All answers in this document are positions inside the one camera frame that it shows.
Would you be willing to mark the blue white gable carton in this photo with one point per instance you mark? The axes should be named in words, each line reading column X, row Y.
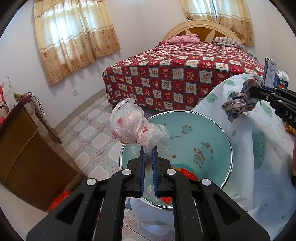
column 281, row 79

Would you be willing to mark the person's right hand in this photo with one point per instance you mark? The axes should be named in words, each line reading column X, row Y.
column 293, row 165

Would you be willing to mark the white tablecloth green clouds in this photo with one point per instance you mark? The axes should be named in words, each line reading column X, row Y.
column 260, row 180

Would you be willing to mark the red patterned bedspread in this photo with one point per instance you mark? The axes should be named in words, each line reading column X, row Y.
column 176, row 76

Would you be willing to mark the cream wooden headboard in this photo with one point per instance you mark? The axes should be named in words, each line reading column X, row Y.
column 205, row 29

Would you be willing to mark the red bag on floor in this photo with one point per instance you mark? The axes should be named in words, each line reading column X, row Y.
column 59, row 199

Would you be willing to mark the orange snack wrapper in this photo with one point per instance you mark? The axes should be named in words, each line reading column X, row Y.
column 290, row 129

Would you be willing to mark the clear pink plastic bag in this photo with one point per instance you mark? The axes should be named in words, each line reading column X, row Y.
column 130, row 127

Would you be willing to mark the brown wooden cabinet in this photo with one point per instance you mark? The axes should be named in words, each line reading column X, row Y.
column 34, row 165

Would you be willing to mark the plaid cloth rag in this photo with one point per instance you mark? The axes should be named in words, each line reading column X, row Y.
column 238, row 103

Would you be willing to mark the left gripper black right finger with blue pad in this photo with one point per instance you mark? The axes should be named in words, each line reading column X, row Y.
column 202, row 211

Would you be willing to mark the beige curtain window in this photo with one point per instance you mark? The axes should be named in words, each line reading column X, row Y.
column 233, row 14
column 72, row 35

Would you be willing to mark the red orange blue snack bag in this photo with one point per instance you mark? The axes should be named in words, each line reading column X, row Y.
column 189, row 174

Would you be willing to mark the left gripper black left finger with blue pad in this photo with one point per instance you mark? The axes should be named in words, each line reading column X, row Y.
column 95, row 210

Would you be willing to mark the tall white milk carton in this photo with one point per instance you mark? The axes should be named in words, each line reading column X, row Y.
column 269, row 72

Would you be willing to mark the red foam net sleeve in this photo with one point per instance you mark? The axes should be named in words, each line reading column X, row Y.
column 166, row 200

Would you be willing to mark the white box on cabinet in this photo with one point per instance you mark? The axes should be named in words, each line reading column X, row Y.
column 8, row 95

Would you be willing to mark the pink pillow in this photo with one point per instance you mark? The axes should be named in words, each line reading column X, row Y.
column 188, row 38

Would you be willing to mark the beige curtain right window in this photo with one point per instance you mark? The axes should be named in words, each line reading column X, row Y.
column 233, row 14

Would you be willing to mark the striped pillow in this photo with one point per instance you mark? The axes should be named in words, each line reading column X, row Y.
column 224, row 41

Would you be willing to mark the beige curtain left window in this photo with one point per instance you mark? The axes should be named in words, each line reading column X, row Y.
column 72, row 35

